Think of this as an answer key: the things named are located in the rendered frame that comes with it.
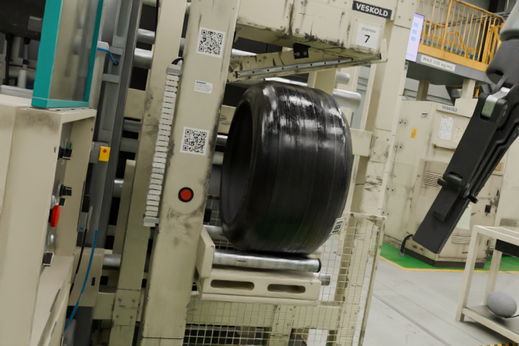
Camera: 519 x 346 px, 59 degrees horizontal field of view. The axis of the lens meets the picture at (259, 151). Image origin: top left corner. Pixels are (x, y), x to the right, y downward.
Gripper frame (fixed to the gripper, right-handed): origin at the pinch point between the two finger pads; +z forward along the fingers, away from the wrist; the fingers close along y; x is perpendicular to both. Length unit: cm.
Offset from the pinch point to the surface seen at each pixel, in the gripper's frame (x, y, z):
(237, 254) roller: 58, 56, 40
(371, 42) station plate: 79, 100, -41
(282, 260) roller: 50, 66, 37
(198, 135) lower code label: 81, 42, 15
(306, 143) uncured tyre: 53, 52, 2
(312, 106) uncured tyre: 60, 57, -8
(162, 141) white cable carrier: 86, 36, 21
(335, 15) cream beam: 90, 87, -43
